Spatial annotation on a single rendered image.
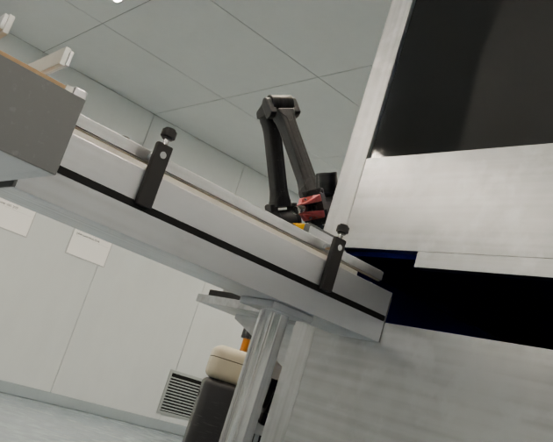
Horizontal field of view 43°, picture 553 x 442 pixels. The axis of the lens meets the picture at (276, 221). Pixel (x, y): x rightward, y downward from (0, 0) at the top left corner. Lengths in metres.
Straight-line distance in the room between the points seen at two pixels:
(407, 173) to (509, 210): 0.25
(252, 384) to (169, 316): 6.21
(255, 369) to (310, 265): 0.19
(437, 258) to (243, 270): 0.36
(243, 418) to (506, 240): 0.50
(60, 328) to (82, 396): 0.70
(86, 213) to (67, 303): 5.92
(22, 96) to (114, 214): 0.27
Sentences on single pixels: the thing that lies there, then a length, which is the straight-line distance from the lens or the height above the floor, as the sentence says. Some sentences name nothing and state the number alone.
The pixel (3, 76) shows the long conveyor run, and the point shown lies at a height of 0.91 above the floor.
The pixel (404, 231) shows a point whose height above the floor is 1.05.
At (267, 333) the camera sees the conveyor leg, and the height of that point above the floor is 0.79.
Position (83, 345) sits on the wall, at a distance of 6.95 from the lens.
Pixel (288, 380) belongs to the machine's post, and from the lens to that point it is 1.39.
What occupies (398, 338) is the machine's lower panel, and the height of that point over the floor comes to 0.86.
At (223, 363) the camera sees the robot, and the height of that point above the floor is 0.75.
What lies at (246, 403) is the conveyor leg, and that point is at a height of 0.68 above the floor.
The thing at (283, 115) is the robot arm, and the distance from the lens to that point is 2.24.
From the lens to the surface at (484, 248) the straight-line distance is 1.19.
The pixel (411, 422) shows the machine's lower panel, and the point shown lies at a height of 0.73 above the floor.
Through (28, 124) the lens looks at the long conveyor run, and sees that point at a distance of 0.72.
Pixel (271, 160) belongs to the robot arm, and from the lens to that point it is 2.30.
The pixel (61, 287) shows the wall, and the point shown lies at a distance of 6.79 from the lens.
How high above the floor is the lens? 0.71
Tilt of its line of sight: 13 degrees up
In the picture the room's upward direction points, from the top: 18 degrees clockwise
